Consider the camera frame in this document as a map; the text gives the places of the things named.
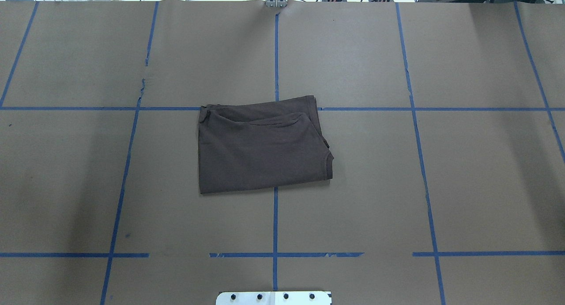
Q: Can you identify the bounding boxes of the blue tape right vertical line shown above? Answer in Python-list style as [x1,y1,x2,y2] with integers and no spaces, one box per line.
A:
[394,3,446,305]

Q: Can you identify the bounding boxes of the blue tape vertical line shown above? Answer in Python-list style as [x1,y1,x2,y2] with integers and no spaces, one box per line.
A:
[100,1,159,305]
[272,13,280,291]
[394,3,446,305]

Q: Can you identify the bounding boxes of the blue tape left vertical line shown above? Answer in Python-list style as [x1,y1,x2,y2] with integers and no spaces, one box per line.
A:
[100,1,159,305]

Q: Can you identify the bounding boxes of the blue tape horizontal line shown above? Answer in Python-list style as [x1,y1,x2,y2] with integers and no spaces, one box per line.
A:
[1,106,565,112]
[0,251,565,258]

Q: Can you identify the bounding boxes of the white metal bracket plate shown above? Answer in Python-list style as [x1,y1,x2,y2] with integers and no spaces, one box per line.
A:
[215,291,333,305]

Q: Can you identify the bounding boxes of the blue tape centre vertical line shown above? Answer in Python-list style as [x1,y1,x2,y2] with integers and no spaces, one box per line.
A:
[272,13,280,291]

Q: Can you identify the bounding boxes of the blue tape far right line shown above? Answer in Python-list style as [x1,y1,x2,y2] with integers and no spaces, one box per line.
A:
[513,1,565,162]

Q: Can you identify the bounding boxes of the blue tape lower horizontal line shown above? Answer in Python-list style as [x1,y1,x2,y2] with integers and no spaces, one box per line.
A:
[0,251,565,258]

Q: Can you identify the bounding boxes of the dark brown t-shirt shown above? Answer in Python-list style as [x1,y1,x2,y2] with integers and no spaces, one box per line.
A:
[198,95,334,194]

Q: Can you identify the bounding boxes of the blue tape far left line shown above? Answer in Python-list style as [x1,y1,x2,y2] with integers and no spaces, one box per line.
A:
[0,1,40,109]

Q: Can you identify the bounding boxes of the blue tape upper horizontal line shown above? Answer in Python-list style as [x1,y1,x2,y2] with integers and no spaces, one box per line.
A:
[1,106,565,112]

